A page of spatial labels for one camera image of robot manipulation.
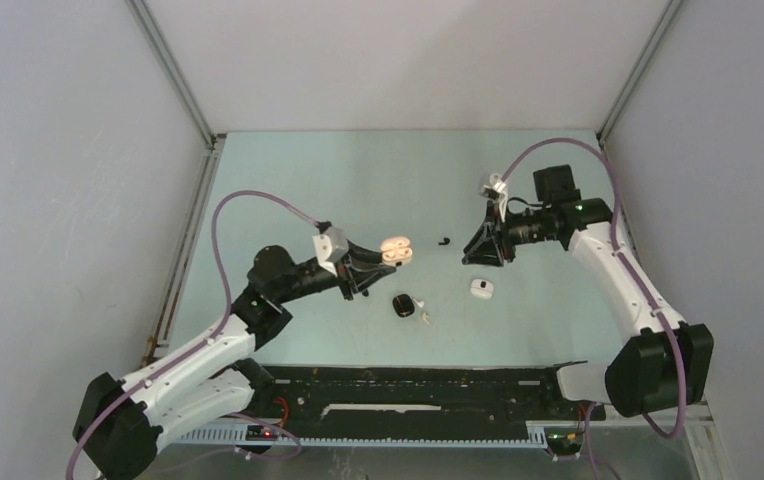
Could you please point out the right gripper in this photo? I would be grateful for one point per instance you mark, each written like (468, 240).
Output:
(492, 244)

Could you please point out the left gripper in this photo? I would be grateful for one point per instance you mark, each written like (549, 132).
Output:
(363, 276)

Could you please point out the beige earbud charging case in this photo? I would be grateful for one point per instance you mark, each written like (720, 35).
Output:
(396, 251)

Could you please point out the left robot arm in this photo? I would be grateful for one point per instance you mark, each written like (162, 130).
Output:
(124, 423)

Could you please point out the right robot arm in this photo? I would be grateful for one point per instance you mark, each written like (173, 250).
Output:
(664, 361)

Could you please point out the white earbud charging case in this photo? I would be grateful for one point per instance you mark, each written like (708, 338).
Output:
(482, 289)

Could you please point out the black earbud charging case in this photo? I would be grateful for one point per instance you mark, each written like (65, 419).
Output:
(403, 305)

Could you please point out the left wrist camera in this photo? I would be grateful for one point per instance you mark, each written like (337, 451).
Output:
(330, 247)

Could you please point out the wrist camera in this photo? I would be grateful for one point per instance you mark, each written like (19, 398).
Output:
(495, 190)
(330, 247)

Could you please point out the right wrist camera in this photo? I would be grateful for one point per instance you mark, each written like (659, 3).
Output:
(495, 190)

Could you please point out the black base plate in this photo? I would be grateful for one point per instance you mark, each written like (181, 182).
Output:
(408, 403)

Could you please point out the grey cable duct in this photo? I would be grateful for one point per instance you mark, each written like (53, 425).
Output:
(247, 434)

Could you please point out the aluminium frame rail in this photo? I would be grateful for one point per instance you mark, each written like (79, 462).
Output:
(694, 416)

